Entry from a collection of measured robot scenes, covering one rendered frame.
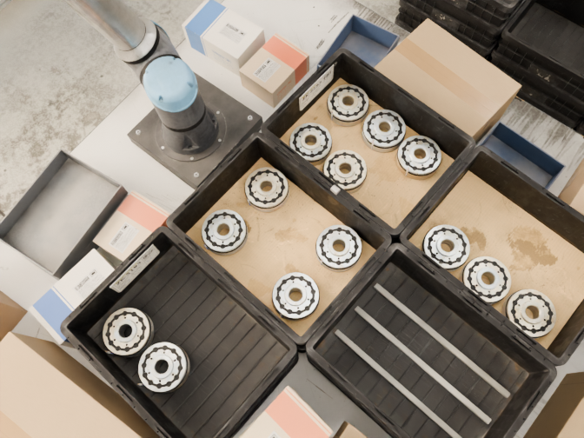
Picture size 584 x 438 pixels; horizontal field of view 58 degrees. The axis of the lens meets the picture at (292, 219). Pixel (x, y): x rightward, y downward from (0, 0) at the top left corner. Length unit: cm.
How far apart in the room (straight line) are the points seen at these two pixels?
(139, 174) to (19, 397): 62
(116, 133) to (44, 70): 119
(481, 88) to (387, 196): 37
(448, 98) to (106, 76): 166
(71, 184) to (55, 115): 111
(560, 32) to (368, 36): 85
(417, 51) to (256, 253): 66
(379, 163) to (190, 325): 58
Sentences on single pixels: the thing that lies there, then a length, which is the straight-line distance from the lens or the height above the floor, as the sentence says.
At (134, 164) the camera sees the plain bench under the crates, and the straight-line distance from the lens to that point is 152.
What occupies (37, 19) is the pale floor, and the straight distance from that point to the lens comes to 292.
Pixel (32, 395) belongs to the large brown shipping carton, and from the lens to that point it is 123.
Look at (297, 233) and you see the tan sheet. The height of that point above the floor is 83.
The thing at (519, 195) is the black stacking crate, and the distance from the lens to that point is 131.
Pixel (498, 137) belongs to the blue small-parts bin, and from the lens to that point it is 155.
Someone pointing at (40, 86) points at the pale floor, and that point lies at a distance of 269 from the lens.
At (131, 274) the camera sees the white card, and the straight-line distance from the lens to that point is 121.
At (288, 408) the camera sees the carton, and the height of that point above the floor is 92.
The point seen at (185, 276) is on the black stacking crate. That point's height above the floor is 83.
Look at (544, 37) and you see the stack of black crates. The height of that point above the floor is 38.
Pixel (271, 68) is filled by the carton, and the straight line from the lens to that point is 150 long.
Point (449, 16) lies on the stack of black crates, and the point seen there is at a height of 42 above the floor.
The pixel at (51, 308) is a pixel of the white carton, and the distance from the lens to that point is 137.
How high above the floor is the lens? 200
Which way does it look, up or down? 71 degrees down
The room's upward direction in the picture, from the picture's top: 6 degrees counter-clockwise
